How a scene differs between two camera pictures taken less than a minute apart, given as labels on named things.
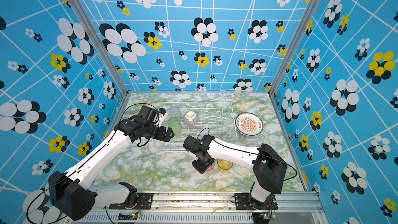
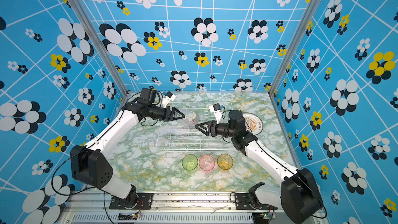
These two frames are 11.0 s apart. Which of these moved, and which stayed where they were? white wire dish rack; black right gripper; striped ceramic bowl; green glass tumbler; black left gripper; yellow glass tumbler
Moved: green glass tumbler; black right gripper; black left gripper
Stayed: yellow glass tumbler; striped ceramic bowl; white wire dish rack
